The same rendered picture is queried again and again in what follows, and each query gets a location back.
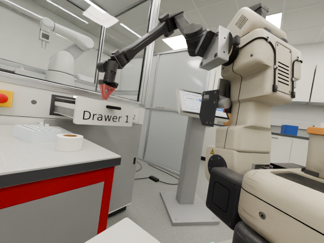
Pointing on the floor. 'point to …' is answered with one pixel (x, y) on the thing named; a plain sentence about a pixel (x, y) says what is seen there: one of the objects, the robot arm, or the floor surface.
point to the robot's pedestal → (124, 234)
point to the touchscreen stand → (189, 183)
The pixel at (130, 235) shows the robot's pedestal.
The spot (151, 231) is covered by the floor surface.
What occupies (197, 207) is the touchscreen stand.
